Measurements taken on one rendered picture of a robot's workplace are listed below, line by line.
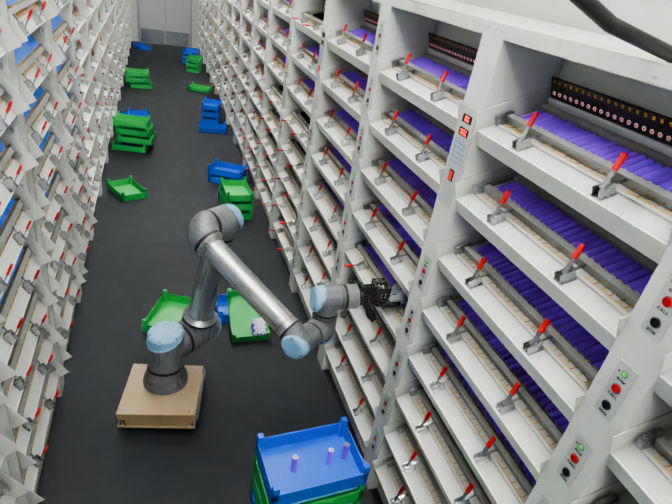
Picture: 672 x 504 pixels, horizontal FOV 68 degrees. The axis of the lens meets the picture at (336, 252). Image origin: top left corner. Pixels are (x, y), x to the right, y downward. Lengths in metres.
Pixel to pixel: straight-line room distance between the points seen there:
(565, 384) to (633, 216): 0.39
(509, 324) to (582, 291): 0.24
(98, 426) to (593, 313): 1.99
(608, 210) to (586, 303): 0.19
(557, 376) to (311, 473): 0.82
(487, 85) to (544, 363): 0.69
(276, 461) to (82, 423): 1.06
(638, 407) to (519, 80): 0.82
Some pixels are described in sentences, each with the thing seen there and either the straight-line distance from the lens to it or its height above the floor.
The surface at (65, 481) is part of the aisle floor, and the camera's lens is 2.31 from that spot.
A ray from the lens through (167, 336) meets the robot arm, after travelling 2.21.
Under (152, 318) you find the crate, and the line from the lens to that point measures 2.95.
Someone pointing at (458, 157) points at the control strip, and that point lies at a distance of 1.44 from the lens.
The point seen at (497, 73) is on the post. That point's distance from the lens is 1.38.
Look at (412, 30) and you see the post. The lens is 2.02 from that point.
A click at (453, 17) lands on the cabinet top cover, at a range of 1.58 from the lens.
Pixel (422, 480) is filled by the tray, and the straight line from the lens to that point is 1.90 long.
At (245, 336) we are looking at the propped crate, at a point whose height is 0.05.
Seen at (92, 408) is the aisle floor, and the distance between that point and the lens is 2.52.
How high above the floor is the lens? 1.82
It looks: 29 degrees down
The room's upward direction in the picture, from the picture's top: 10 degrees clockwise
